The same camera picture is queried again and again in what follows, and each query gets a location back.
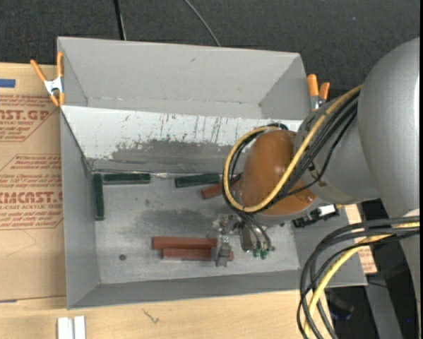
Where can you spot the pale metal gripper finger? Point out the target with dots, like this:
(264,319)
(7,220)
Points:
(225,251)
(223,221)

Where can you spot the black cylinder on white bracket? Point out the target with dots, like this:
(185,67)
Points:
(308,220)

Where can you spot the grey metal bin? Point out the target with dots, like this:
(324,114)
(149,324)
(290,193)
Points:
(183,147)

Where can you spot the brown cardboard board red print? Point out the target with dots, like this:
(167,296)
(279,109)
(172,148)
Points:
(27,189)

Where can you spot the dark green flat block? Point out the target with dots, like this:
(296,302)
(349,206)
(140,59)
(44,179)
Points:
(98,196)
(126,178)
(197,180)

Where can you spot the red-brown flat block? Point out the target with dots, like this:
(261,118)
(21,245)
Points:
(213,191)
(183,242)
(186,254)

